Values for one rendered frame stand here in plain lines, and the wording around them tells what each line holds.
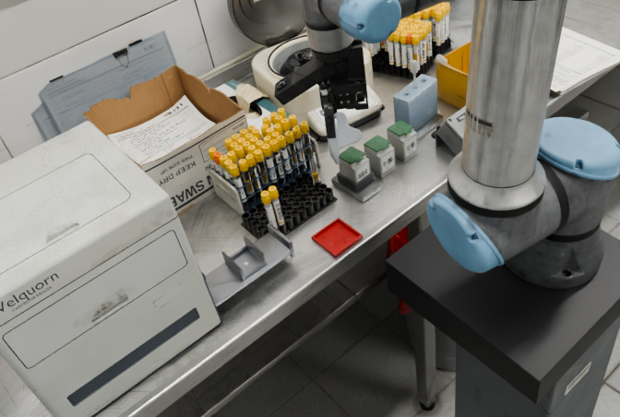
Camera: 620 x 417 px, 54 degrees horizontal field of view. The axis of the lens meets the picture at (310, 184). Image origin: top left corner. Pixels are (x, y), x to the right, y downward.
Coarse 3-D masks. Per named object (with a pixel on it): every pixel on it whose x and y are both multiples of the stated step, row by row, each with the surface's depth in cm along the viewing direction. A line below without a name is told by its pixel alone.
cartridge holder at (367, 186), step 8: (336, 176) 124; (344, 176) 120; (368, 176) 119; (336, 184) 123; (344, 184) 121; (352, 184) 119; (360, 184) 118; (368, 184) 120; (376, 184) 120; (352, 192) 120; (360, 192) 119; (368, 192) 119
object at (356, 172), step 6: (342, 162) 118; (354, 162) 116; (360, 162) 117; (366, 162) 118; (342, 168) 119; (348, 168) 118; (354, 168) 116; (360, 168) 117; (366, 168) 118; (342, 174) 120; (348, 174) 119; (354, 174) 117; (360, 174) 118; (366, 174) 119; (354, 180) 118
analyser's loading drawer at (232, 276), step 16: (272, 240) 109; (288, 240) 106; (224, 256) 105; (240, 256) 108; (256, 256) 106; (272, 256) 106; (224, 272) 105; (240, 272) 102; (256, 272) 104; (224, 288) 103; (240, 288) 103
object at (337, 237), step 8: (328, 224) 115; (336, 224) 115; (344, 224) 114; (320, 232) 114; (328, 232) 114; (336, 232) 114; (344, 232) 113; (352, 232) 113; (320, 240) 113; (328, 240) 113; (336, 240) 112; (344, 240) 112; (352, 240) 111; (328, 248) 110; (336, 248) 111; (344, 248) 110; (336, 256) 109
